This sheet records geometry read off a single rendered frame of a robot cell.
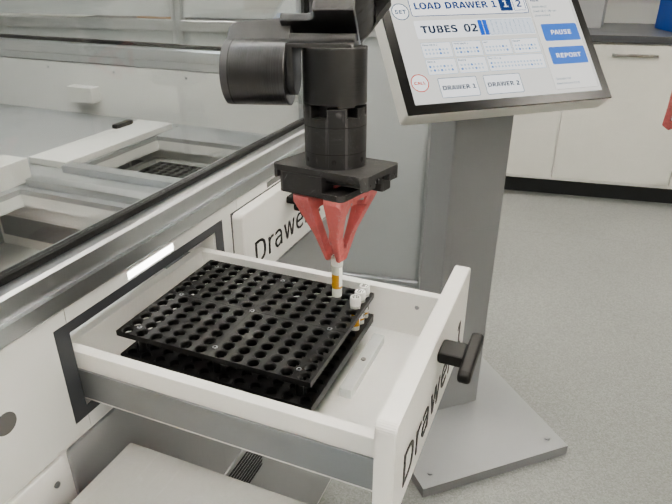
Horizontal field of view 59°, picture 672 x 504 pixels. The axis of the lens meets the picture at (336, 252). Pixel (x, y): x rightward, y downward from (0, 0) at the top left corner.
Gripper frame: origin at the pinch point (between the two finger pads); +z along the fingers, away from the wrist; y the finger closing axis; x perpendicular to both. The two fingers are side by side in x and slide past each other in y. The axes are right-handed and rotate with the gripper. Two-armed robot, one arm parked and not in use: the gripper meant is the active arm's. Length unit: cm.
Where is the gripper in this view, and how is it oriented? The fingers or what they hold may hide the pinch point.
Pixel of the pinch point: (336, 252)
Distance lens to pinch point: 59.2
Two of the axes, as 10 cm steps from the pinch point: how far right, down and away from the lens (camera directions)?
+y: 8.4, 2.1, -5.0
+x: 5.4, -3.3, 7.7
